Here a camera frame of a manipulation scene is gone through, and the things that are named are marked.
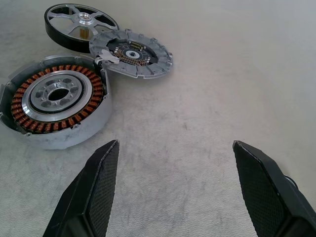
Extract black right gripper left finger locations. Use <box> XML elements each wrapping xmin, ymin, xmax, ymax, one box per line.
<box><xmin>42</xmin><ymin>139</ymin><xmax>120</xmax><ymax>237</ymax></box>

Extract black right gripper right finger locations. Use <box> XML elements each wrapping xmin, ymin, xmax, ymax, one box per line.
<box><xmin>232</xmin><ymin>140</ymin><xmax>316</xmax><ymax>237</ymax></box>

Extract round black-white tape roll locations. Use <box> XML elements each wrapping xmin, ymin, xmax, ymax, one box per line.
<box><xmin>44</xmin><ymin>4</ymin><xmax>120</xmax><ymax>54</ymax></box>

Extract silver stator housing copper windings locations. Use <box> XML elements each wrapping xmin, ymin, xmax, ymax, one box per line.
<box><xmin>0</xmin><ymin>54</ymin><xmax>113</xmax><ymax>151</ymax></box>

